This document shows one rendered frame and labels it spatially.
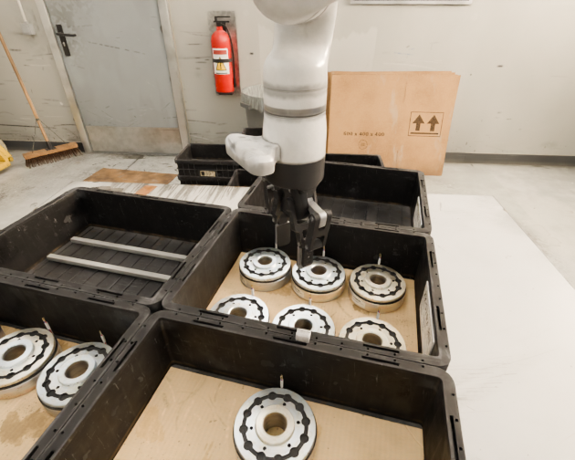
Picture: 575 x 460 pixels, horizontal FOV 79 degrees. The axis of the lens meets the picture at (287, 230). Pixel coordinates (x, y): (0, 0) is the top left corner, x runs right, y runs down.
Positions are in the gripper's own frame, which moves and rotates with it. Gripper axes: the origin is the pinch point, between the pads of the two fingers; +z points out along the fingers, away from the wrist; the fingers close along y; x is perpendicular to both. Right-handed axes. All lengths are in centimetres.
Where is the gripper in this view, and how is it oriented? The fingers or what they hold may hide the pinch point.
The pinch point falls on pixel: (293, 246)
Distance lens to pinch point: 50.5
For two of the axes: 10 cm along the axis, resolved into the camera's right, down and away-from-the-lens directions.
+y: -5.0, -4.8, 7.2
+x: -8.6, 2.8, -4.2
